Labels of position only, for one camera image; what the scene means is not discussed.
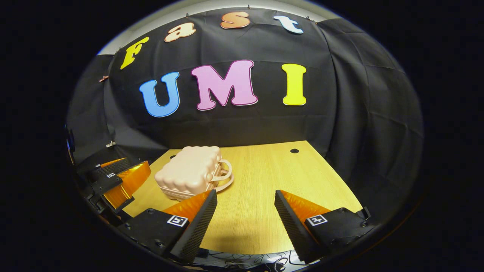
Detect black backdrop cloth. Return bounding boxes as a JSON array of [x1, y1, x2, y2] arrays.
[[66, 8, 424, 223]]

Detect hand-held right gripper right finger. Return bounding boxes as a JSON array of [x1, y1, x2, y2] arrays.
[[275, 190, 373, 264]]

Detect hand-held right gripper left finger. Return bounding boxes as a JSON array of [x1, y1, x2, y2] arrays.
[[118, 190, 218, 264]]

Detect pink suitcase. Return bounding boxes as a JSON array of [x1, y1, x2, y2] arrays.
[[154, 146, 234, 201]]

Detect black floor cables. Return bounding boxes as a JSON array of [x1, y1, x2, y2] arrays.
[[195, 249, 303, 272]]

